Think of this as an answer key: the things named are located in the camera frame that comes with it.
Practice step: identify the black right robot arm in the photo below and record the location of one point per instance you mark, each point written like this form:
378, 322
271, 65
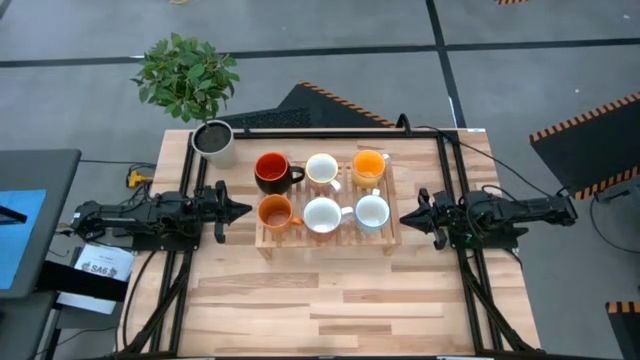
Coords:
525, 207

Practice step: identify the grey desk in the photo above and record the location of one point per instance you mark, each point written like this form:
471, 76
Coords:
55, 175

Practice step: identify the black mug orange inside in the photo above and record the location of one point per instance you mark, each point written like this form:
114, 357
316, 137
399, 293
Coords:
272, 170

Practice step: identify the black aluminium frame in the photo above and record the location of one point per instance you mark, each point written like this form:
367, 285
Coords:
325, 134

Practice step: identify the black table clamp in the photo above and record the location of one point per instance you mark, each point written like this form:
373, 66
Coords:
404, 122

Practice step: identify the white plant pot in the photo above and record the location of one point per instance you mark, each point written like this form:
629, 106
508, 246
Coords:
222, 157

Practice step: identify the white printed label sheet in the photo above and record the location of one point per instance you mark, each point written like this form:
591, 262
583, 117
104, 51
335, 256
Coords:
105, 262

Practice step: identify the pale blue mug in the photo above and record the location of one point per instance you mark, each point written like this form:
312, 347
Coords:
372, 212

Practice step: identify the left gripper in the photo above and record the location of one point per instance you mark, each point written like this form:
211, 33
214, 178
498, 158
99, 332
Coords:
220, 210

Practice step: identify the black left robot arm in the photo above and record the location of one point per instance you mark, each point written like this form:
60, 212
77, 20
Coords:
125, 212

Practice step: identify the yellow mug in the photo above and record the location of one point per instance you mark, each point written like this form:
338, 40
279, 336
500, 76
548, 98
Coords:
369, 165

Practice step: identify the wooden slatted rack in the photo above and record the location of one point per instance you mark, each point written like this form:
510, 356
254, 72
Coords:
330, 240

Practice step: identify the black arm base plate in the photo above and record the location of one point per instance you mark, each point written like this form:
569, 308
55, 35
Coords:
165, 245
495, 242

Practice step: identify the yellow power plug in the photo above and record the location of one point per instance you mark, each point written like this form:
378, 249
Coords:
135, 178

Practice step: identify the white mug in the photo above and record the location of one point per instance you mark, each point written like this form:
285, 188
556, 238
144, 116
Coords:
322, 215

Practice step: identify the pink patterned mug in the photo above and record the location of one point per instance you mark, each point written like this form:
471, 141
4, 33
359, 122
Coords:
322, 167

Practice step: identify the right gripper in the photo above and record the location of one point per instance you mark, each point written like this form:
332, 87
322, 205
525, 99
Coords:
442, 215

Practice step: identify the grey side table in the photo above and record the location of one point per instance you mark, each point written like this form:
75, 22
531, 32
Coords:
25, 325

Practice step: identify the green leafy plant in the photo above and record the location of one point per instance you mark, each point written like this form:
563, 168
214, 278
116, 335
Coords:
185, 75

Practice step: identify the black mat striped edge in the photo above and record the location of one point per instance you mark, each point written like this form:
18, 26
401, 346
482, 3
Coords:
585, 150
310, 112
510, 1

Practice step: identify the white paper sheet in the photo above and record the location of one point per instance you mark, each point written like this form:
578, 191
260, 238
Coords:
85, 302

